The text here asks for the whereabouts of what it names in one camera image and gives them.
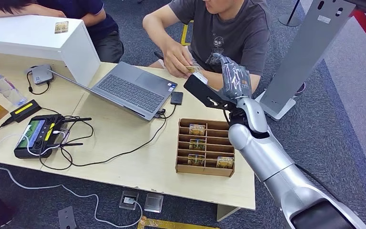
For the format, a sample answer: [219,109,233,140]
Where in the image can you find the person's right hand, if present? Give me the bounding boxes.
[163,47,194,79]

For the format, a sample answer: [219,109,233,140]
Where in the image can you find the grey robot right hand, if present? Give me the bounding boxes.
[213,52,253,101]

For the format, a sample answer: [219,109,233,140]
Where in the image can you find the person in dark blue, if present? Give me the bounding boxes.
[0,0,124,64]

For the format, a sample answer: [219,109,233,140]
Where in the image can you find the wooden slotted card holder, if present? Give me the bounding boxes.
[175,118,236,178]

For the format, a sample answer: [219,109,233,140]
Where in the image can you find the small black external drive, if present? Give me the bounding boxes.
[170,92,184,106]

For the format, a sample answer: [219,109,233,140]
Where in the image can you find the grey open laptop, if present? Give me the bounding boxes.
[48,61,178,122]

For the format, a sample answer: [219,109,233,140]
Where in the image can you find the grey kiosk stand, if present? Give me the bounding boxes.
[253,0,356,122]

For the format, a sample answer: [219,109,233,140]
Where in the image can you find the black pole stand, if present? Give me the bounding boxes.
[277,0,301,28]

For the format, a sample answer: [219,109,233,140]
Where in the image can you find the wooden table leg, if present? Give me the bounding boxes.
[216,204,241,222]

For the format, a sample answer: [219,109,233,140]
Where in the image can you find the grey hub adapter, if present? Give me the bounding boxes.
[31,64,54,86]

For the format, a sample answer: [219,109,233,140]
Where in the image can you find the square glass floor plate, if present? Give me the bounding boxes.
[143,193,164,214]

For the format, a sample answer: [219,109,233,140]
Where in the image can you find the clear floor socket box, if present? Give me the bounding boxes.
[118,190,140,211]

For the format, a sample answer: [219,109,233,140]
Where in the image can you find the white box shelf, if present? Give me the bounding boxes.
[0,15,102,88]

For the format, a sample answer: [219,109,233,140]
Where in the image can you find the yellow floor tape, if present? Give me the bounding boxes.
[137,216,221,229]

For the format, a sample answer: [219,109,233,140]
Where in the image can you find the black box with yellow stripe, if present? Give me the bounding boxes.
[10,99,42,124]

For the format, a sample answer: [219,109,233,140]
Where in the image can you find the black remote controller with screen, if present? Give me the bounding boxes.
[13,114,93,160]

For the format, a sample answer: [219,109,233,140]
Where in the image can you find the clear plastic water bottle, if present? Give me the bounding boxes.
[0,71,29,107]

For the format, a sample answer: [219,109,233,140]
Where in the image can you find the grey floor plate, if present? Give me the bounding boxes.
[57,206,77,229]

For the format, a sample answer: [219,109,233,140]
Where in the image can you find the yellow chair frame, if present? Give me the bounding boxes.
[180,20,194,47]

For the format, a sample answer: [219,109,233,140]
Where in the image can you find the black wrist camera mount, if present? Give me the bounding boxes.
[183,72,238,112]

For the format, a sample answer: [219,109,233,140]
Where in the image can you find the short black drive cable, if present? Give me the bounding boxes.
[153,104,178,120]

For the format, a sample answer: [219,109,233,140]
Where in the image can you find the long black cable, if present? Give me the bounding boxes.
[39,108,168,171]

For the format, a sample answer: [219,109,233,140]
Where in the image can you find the black hub cable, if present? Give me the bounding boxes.
[26,69,51,96]

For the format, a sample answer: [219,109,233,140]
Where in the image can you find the white controller cable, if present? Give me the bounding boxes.
[21,125,67,157]

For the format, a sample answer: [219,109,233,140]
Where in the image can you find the long white floor cable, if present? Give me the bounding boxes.
[0,160,143,229]

